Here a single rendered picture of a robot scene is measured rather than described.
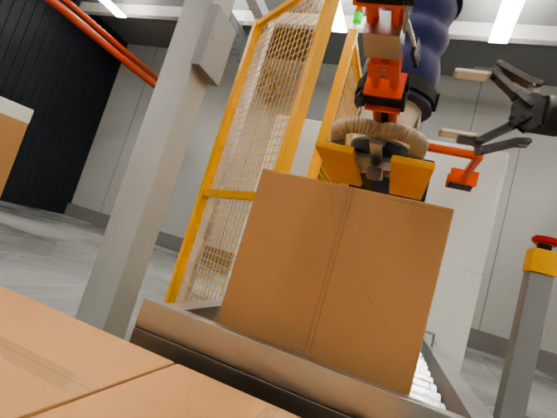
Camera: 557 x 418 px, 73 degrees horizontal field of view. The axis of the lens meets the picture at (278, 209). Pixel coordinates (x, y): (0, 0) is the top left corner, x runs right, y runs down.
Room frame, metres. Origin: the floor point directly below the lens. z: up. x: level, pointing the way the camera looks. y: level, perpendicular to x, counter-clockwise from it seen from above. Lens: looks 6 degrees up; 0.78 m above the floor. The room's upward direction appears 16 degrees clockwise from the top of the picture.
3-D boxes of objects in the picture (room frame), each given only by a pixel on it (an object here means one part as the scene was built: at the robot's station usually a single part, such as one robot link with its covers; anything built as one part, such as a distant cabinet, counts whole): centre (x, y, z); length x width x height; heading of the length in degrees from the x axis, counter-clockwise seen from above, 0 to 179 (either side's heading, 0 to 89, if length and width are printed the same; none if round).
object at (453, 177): (1.25, -0.57, 1.19); 0.09 x 0.08 x 0.05; 72
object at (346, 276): (1.04, -0.23, 0.75); 0.60 x 0.40 x 0.40; 160
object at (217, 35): (1.71, 0.50, 1.62); 0.20 x 0.05 x 0.30; 161
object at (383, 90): (0.81, -0.16, 1.19); 0.10 x 0.08 x 0.06; 72
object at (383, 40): (0.60, -0.09, 1.18); 0.07 x 0.07 x 0.04; 72
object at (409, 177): (1.02, -0.32, 1.08); 0.34 x 0.10 x 0.05; 162
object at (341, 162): (1.08, -0.14, 1.08); 0.34 x 0.10 x 0.05; 162
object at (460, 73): (0.75, -0.31, 1.25); 0.07 x 0.03 x 0.01; 72
